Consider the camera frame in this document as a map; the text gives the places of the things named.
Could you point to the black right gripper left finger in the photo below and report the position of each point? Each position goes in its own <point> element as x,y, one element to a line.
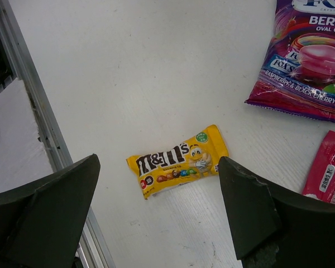
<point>41,223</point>

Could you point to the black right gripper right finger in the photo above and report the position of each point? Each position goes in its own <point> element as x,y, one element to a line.
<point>272,226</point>

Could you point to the red small snack packet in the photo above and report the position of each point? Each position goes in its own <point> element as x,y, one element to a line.
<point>320,183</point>

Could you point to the yellow M&M's packet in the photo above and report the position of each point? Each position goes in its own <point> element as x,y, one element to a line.
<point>189,161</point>

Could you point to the purple Fox's berries candy bag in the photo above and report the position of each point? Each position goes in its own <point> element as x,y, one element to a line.
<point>298,73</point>

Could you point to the aluminium table edge rail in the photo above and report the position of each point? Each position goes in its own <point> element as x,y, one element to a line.
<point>92,250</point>

